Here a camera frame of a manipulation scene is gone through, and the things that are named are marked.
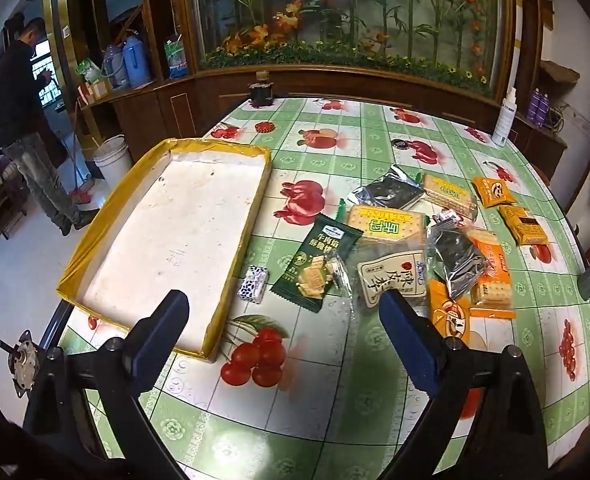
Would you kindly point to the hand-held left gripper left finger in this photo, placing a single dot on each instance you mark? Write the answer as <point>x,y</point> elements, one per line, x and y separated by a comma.
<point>160,340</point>

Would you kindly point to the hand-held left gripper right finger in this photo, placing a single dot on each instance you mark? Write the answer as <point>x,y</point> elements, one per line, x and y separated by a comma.
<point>410,345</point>

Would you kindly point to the orange packet with cup print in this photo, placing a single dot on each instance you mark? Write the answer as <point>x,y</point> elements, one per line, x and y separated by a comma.
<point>447,317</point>

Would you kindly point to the white plum candy packet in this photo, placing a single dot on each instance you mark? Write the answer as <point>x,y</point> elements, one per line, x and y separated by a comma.
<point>392,275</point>

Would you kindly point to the silver clear packet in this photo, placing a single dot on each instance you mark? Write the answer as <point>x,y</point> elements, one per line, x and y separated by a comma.
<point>455,260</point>

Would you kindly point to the orange cracker packet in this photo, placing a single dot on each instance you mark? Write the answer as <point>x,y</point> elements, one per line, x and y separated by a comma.
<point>495,280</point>

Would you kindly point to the small blue white candy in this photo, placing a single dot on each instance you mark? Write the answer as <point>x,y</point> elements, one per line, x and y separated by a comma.
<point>252,284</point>

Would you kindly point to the yellow rimmed white tray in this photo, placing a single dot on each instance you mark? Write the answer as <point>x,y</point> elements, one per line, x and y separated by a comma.
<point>175,225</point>

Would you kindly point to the long yellow label cracker pack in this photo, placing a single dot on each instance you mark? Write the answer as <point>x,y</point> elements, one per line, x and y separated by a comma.
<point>385,225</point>

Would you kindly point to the dark green biscuit packet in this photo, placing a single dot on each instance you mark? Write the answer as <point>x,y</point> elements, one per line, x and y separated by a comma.
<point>310,260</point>

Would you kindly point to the large silver foil packet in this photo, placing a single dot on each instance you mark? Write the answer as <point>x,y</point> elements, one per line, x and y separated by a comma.
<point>387,191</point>

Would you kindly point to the orange packet with brown panel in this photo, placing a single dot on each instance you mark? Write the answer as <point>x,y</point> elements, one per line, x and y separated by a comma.
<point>522,225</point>

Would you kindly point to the orange cartoon face snack packet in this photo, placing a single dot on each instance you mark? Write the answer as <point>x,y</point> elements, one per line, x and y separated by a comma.
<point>492,191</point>

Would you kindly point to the small metal motor part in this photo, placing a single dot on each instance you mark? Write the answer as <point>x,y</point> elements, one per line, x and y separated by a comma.
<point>21,362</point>

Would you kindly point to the red broom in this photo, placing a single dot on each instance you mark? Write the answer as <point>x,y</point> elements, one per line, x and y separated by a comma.
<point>81,194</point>

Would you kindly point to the white plastic bucket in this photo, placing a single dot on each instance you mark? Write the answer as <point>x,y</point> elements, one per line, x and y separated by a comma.
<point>112,160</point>

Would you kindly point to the fruit printed green tablecloth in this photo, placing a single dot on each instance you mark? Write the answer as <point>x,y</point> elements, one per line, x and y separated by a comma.
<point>325,160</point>

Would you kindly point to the wooden chair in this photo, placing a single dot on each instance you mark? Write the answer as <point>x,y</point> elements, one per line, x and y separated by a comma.
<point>0,195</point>

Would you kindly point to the white spray bottle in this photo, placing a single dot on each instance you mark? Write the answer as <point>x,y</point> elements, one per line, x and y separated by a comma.
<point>504,120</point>

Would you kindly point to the small cardboard box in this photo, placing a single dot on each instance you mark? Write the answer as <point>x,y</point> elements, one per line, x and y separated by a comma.
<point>100,90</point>

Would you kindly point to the purple bottle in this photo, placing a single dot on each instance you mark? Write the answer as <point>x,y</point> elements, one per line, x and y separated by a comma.
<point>544,110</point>
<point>533,109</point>

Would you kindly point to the dark glass jar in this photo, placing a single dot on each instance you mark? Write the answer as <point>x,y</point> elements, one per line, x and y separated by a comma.
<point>261,92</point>

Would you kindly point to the grey thermos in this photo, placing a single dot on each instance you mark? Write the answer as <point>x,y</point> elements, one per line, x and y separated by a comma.
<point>114,67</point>

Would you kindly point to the green white bag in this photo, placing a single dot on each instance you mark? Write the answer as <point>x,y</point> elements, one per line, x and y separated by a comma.
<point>90,71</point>

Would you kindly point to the blue thermos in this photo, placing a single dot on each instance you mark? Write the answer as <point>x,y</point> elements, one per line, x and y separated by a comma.
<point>137,62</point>

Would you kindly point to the bagged plastic bottle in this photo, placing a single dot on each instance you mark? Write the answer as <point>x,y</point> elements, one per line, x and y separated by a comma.
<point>176,57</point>

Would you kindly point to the glass flower display cabinet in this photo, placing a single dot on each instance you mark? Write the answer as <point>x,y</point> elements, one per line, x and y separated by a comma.
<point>350,10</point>

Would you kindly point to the brown wall shelf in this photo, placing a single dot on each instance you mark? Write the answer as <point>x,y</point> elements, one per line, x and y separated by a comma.
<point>559,72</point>

